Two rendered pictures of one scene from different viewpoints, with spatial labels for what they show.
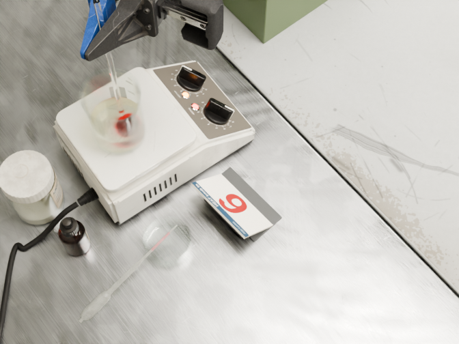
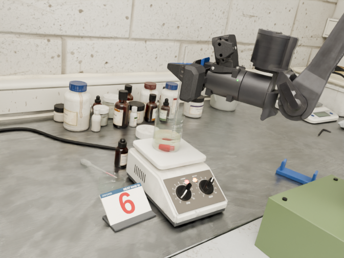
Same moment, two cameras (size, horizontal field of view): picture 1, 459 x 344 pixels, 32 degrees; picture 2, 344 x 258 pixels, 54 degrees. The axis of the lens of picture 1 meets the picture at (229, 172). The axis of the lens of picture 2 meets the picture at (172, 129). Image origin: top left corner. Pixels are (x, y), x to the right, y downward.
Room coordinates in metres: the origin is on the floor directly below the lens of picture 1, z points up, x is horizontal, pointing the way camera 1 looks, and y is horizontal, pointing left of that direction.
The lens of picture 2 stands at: (0.42, -0.53, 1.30)
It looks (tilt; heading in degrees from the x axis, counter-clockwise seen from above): 22 degrees down; 89
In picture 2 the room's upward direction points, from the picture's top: 9 degrees clockwise
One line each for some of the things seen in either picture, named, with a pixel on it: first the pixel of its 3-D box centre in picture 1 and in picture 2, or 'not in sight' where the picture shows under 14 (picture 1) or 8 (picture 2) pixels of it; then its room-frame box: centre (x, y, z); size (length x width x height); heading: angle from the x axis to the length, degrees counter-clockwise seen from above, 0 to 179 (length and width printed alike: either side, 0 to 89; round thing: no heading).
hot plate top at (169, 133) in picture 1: (126, 127); (169, 150); (0.44, 0.12, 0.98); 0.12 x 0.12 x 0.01; 36
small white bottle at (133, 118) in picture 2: not in sight; (133, 116); (0.32, 0.42, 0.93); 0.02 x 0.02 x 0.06
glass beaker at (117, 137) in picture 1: (117, 116); (166, 130); (0.43, 0.12, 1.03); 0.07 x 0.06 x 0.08; 41
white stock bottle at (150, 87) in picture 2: not in sight; (148, 99); (0.35, 0.54, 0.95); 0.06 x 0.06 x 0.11
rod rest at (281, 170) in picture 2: not in sight; (298, 172); (0.77, 0.24, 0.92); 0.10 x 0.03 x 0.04; 147
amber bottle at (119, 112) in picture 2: not in sight; (121, 108); (0.29, 0.41, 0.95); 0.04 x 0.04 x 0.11
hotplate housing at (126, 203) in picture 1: (149, 134); (172, 174); (0.45, 0.09, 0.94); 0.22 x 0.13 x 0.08; 126
